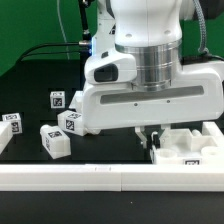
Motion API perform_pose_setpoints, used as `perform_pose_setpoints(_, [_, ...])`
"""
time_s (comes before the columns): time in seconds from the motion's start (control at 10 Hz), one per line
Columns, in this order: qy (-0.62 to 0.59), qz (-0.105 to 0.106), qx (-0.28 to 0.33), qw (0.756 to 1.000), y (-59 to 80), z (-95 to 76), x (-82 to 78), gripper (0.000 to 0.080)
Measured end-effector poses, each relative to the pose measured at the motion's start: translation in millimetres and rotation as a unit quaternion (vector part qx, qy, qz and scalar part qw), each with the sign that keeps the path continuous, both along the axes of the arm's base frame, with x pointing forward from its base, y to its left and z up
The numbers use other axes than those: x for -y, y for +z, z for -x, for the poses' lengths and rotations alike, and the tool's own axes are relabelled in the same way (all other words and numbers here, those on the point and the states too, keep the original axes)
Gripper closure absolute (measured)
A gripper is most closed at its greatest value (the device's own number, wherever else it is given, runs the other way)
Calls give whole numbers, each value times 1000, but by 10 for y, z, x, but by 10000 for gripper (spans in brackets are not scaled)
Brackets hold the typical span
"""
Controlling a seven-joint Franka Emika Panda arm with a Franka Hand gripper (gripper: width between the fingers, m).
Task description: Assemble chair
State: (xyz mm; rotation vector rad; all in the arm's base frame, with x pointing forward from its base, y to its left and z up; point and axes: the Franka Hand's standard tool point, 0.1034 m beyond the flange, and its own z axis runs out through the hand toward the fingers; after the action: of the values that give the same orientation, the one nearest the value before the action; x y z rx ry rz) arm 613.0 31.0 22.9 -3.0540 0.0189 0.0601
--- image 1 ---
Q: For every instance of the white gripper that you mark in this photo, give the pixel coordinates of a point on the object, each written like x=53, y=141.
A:
x=195, y=94

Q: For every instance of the white chair seat plate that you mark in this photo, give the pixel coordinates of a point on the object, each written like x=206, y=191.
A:
x=185, y=147

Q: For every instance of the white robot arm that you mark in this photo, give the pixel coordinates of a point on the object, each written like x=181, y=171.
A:
x=139, y=80

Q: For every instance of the white chair back pieces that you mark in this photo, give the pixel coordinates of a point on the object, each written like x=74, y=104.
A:
x=77, y=102

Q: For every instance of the small white tagged cube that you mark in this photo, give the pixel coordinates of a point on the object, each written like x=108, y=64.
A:
x=57, y=99
x=15, y=120

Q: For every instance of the small white tagged cube left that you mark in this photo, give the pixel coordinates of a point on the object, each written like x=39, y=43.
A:
x=15, y=120

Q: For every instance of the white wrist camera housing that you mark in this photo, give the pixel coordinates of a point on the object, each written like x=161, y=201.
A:
x=110, y=67

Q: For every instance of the white U-shaped fence wall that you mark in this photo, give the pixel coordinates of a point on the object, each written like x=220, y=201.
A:
x=111, y=177

